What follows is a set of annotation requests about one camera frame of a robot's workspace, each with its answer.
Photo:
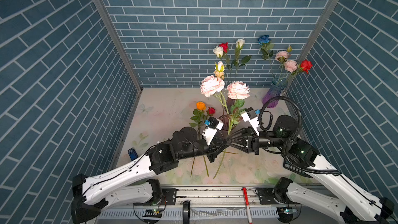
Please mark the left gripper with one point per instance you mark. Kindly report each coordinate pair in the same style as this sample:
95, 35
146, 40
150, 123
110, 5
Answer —
217, 143

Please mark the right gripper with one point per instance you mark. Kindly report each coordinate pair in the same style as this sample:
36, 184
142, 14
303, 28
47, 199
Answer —
252, 143

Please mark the orange rose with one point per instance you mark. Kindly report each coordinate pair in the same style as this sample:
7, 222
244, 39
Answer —
199, 116

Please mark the pale pink bud spray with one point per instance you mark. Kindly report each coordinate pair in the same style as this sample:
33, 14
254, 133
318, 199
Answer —
214, 86

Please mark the purple blue gradient vase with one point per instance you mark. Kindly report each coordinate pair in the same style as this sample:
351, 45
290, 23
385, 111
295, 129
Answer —
277, 87

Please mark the pink carnation spray stem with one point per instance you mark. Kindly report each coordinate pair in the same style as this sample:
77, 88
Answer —
287, 65

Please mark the white rose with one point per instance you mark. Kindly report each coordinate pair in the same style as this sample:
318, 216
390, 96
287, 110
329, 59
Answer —
239, 62
219, 68

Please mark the red rose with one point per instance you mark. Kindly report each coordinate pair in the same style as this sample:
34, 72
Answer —
227, 60
304, 67

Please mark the blue rose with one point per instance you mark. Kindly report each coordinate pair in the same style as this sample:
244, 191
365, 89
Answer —
266, 48

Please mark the dark purple glass vase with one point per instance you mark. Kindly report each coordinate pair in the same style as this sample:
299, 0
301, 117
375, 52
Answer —
225, 128

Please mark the pink glass vase with ribbon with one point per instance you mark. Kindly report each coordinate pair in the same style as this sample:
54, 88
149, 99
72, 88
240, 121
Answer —
233, 93

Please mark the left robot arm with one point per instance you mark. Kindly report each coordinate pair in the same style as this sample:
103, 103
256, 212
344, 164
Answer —
92, 194

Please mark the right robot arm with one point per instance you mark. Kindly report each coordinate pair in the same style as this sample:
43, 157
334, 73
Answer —
350, 204

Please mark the red white marker pen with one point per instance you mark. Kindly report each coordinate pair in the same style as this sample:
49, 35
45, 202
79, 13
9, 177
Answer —
247, 205

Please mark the blue black handheld device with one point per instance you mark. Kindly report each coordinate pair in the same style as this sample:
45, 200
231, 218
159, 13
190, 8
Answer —
132, 154

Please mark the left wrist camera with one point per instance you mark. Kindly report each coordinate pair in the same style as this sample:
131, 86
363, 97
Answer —
212, 126

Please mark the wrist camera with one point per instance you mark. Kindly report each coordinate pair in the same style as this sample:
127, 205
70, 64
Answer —
251, 116
212, 126

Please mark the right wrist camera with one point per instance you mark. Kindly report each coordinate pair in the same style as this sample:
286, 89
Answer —
251, 116

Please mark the aluminium mounting rail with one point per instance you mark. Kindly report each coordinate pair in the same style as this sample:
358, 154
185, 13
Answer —
148, 195

